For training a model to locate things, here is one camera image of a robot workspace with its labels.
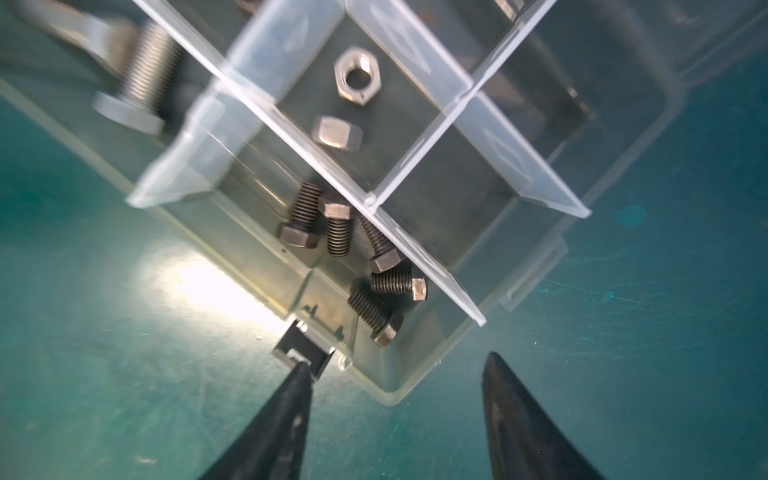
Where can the black hex bolt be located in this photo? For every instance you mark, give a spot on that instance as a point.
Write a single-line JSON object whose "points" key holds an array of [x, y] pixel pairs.
{"points": [[385, 255], [385, 325], [400, 281], [339, 215], [299, 230]]}

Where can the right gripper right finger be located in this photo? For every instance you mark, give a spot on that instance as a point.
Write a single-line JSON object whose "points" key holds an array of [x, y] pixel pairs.
{"points": [[523, 442]]}

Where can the silver hex bolt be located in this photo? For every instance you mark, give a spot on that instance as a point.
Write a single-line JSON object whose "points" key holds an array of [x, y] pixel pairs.
{"points": [[109, 40], [150, 71]]}

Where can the silver hex nut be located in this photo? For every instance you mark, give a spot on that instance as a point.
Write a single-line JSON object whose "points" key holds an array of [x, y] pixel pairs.
{"points": [[337, 133], [357, 75]]}

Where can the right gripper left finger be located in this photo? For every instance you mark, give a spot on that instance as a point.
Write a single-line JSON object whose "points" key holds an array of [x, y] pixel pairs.
{"points": [[272, 445]]}

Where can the clear plastic organizer box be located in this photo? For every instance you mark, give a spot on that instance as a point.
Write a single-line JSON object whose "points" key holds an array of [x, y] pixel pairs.
{"points": [[497, 126]]}

